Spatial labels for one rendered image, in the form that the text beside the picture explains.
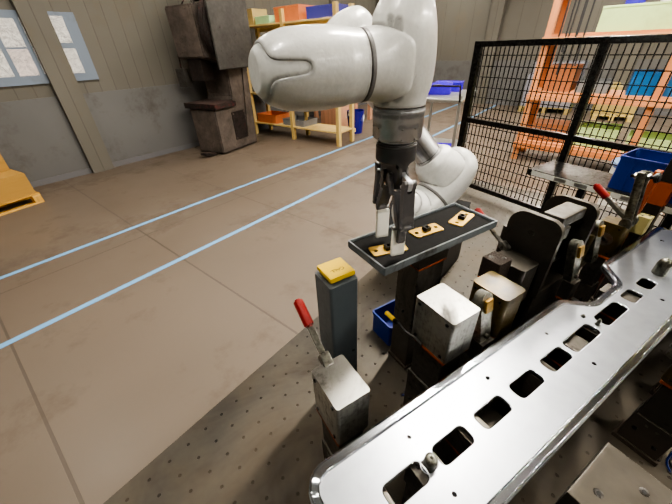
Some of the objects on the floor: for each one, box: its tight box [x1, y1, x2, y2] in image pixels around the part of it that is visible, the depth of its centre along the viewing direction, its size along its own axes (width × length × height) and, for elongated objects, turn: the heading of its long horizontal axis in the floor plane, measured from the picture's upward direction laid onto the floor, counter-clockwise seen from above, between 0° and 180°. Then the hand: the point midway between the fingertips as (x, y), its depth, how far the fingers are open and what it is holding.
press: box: [165, 0, 257, 156], centre depth 524 cm, size 131×117×255 cm
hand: (389, 234), depth 68 cm, fingers open, 7 cm apart
